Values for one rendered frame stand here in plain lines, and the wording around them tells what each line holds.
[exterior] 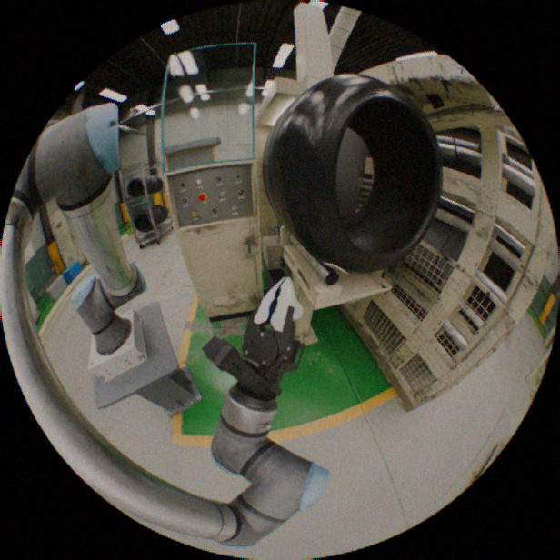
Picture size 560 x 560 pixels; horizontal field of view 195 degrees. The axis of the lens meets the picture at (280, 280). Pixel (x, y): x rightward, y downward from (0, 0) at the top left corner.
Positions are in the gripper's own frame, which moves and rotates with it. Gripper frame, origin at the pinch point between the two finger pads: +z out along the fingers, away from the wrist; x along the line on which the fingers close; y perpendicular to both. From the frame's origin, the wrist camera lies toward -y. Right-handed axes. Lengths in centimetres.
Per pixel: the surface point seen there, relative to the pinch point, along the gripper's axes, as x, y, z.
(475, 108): 61, -5, 63
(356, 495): 39, 76, -99
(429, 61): 50, -21, 71
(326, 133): 8.5, -10.7, 23.7
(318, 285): -5.8, 23.1, 8.2
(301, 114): 5.5, -15.4, 26.3
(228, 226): -74, 17, 40
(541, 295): 751, 563, 234
